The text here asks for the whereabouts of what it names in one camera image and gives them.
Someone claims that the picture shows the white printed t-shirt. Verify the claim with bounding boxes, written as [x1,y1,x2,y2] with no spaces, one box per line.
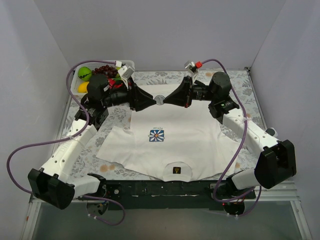
[97,100,239,182]

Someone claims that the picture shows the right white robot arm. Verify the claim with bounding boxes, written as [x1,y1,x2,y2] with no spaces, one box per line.
[163,71,297,200]

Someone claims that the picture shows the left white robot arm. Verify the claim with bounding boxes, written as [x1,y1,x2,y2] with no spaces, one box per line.
[27,74,156,210]

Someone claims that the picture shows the yellow toy lemon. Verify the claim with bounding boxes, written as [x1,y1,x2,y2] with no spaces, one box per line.
[77,81,90,94]

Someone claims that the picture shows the red toy dragon fruit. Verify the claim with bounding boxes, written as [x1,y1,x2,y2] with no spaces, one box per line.
[108,78,125,89]

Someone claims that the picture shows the floral patterned table mat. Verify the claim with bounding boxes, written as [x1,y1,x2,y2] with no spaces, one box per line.
[48,69,280,181]

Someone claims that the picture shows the white plastic fruit basket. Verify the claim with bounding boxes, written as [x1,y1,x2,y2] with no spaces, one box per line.
[70,60,135,97]

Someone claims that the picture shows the green toy fruit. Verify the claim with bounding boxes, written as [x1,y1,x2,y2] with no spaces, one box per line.
[77,66,92,82]

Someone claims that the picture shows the dark red toy grapes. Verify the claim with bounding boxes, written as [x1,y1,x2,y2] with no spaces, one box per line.
[91,65,118,79]

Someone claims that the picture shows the white bottle grey cap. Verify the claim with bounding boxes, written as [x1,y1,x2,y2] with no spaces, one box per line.
[265,127,278,138]

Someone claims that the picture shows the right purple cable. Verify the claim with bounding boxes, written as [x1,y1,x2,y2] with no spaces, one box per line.
[199,58,262,217]

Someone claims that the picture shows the purple cable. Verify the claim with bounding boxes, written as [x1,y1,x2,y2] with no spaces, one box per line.
[6,59,126,226]
[199,58,262,217]

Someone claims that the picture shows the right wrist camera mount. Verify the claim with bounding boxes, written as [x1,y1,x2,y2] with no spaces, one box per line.
[184,60,203,82]

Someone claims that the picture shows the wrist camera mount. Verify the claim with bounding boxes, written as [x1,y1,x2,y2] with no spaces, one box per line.
[117,64,135,86]
[184,60,203,82]

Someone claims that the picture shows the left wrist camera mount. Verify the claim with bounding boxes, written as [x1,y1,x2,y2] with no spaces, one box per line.
[117,64,135,86]

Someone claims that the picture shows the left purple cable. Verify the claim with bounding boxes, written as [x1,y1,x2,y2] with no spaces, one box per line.
[6,59,126,226]

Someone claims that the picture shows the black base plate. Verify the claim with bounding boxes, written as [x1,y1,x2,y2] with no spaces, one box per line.
[77,179,257,211]

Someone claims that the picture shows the aluminium frame rail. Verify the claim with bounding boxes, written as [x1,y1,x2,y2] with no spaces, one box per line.
[29,181,301,204]

